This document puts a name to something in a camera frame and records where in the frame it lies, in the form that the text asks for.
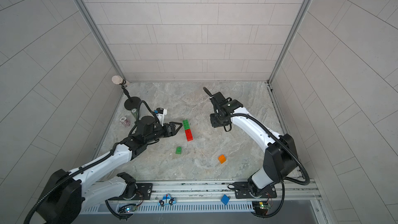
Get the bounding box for right circuit board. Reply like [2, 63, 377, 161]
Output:
[252, 201, 272, 216]

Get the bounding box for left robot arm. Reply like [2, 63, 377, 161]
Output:
[24, 108, 183, 224]

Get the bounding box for long green lego brick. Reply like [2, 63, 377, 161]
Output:
[183, 120, 190, 130]

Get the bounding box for green can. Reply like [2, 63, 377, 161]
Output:
[131, 108, 139, 120]

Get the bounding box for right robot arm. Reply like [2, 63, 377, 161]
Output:
[203, 87, 310, 198]

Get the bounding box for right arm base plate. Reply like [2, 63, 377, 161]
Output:
[228, 181, 277, 199]

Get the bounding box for orange square lego brick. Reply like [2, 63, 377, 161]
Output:
[218, 155, 227, 164]

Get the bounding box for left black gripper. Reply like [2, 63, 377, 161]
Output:
[144, 122, 183, 144]

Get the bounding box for long red lego brick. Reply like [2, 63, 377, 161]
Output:
[185, 129, 193, 142]

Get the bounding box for black microphone stand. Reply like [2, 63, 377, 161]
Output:
[112, 75, 141, 111]

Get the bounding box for circuit board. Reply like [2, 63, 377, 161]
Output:
[252, 201, 272, 216]
[118, 203, 139, 214]

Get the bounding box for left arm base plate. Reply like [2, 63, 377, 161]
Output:
[109, 183, 153, 201]

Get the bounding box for left circuit board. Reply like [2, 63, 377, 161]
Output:
[118, 203, 139, 214]

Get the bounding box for blue car toy sticker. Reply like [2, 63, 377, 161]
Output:
[158, 194, 176, 207]

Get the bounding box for pink white small cup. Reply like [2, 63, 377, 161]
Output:
[119, 116, 131, 128]

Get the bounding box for blue cube on rail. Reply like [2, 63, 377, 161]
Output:
[221, 195, 230, 205]

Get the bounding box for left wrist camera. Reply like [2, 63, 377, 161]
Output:
[154, 107, 167, 125]

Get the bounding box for aluminium front rail frame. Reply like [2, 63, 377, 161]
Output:
[83, 180, 322, 214]

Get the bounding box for small green lego brick left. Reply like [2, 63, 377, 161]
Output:
[176, 146, 182, 155]

